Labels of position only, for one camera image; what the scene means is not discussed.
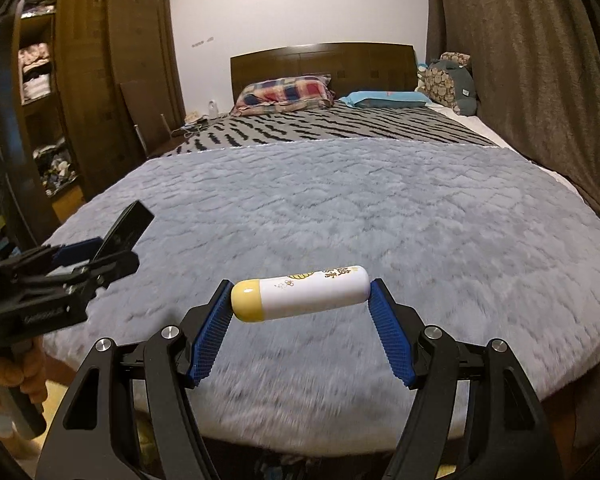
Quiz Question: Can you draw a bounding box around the person's left hand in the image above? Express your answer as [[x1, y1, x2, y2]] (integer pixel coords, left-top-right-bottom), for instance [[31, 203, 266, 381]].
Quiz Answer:
[[0, 339, 49, 412]]

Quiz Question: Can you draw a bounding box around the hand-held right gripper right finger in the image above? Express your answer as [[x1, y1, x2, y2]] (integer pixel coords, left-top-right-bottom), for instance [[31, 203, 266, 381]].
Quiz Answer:
[[370, 278, 564, 480]]

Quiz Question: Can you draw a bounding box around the grey black striped blanket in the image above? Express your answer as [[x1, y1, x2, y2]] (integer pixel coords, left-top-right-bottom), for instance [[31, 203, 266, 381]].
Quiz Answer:
[[147, 104, 512, 162]]

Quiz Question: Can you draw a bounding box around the grey fluffy blanket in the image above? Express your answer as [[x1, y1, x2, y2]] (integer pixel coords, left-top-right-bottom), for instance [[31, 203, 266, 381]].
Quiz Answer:
[[45, 142, 600, 442]]

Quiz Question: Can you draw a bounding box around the brown curtain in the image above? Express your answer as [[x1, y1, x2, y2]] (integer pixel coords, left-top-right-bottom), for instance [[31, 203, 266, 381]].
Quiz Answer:
[[424, 0, 600, 243]]

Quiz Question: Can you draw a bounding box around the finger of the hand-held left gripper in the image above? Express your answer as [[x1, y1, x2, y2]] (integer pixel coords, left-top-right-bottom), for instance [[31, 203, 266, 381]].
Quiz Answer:
[[10, 251, 141, 311], [0, 236, 104, 282]]

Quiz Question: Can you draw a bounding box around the brown patterned cushion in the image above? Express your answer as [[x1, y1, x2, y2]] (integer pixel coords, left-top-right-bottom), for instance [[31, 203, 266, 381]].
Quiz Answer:
[[423, 52, 473, 104]]

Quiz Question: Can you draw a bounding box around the dark clothes pile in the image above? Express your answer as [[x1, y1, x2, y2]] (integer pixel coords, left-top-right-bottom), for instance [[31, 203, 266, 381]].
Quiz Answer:
[[32, 144, 79, 197]]

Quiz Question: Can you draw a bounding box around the wooden headboard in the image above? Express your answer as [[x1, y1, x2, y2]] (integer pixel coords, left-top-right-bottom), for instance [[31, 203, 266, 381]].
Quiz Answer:
[[229, 42, 419, 107]]

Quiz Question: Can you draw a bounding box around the folded light clothes stack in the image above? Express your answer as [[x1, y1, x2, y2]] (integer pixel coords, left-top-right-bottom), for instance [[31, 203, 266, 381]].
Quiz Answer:
[[18, 42, 52, 106]]

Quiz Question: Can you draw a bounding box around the plaid pillow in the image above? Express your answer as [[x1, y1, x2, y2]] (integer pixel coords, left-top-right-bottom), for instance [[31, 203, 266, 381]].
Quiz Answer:
[[229, 74, 335, 117]]

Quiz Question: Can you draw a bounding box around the black packet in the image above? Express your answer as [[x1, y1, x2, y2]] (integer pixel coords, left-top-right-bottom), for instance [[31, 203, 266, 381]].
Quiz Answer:
[[91, 200, 155, 267]]

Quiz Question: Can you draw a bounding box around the blue pillow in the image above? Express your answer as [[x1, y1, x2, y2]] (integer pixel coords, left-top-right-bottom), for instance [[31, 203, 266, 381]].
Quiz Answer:
[[338, 90, 432, 110]]

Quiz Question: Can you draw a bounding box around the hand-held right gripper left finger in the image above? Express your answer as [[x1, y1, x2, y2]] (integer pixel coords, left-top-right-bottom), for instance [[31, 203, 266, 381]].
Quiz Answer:
[[35, 280, 234, 480]]

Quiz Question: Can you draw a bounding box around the white capsule bottle yellow cap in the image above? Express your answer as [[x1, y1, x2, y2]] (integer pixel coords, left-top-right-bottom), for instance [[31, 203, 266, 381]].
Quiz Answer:
[[229, 264, 370, 323]]

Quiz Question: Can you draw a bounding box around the white bed sheet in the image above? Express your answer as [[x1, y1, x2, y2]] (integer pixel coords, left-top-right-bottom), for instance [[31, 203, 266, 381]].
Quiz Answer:
[[429, 104, 583, 198]]

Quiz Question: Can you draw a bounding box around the wooden wardrobe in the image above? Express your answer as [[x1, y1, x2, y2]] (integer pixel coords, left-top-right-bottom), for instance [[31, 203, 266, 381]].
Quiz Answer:
[[11, 0, 187, 207]]

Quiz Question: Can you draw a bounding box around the grey plush toy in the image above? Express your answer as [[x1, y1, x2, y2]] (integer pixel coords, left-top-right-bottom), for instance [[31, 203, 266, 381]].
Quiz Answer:
[[444, 57, 479, 117]]

